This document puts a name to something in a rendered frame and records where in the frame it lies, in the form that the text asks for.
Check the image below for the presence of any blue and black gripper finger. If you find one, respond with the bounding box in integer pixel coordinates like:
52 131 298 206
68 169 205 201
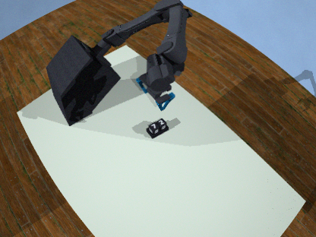
156 92 175 111
136 78 148 93

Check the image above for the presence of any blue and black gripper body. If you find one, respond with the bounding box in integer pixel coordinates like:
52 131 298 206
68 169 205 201
139 73 172 104

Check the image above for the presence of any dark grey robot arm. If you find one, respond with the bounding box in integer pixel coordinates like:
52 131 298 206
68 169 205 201
81 0 192 92

